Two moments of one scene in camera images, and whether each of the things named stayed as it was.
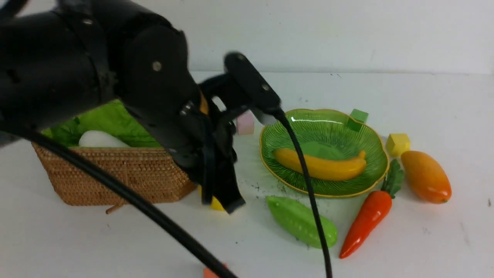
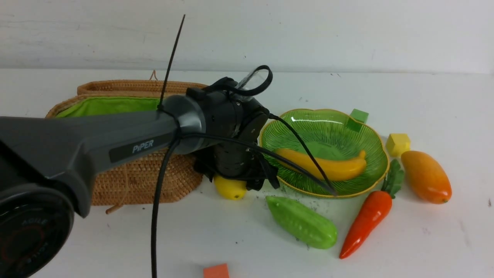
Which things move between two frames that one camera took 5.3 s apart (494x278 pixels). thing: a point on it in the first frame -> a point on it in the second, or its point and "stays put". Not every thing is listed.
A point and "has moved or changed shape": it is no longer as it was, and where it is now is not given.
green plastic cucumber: x=298 y=222 stays put
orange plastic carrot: x=375 y=210 stays put
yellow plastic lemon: x=215 y=204 has moved or changed shape
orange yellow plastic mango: x=427 y=180 stays put
